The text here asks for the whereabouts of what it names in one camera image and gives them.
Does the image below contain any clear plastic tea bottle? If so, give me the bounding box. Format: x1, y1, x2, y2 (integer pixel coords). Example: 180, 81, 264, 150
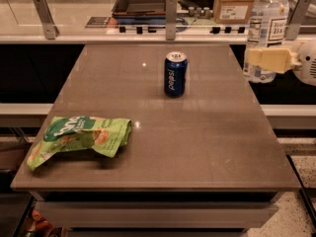
242, 0, 290, 84

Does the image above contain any middle metal glass bracket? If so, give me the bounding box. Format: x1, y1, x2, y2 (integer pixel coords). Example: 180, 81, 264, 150
166, 0, 177, 40

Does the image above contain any right metal glass bracket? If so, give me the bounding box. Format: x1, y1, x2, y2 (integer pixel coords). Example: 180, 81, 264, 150
285, 0, 312, 40

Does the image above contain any metal glass bracket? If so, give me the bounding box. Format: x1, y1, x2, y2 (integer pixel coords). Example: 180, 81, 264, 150
33, 0, 59, 40
166, 0, 177, 40
285, 0, 312, 40

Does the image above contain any cardboard box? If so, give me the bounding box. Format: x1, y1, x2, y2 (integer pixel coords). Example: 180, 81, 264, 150
213, 0, 255, 24

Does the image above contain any glass barrier panel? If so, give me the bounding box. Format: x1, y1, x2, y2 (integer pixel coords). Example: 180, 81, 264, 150
0, 0, 297, 38

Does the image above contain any left metal glass bracket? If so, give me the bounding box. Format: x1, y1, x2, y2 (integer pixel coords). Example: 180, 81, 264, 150
33, 0, 59, 40

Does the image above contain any blue pepsi can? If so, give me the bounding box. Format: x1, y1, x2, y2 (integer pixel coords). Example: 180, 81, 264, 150
164, 51, 188, 97

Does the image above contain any green snack bag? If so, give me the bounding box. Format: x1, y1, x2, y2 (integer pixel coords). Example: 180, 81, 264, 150
27, 116, 131, 171

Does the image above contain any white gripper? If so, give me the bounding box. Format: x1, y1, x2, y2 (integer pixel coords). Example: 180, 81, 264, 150
245, 39, 316, 86

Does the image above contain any grey drawer front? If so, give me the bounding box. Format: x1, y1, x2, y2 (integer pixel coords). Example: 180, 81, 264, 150
36, 201, 278, 229

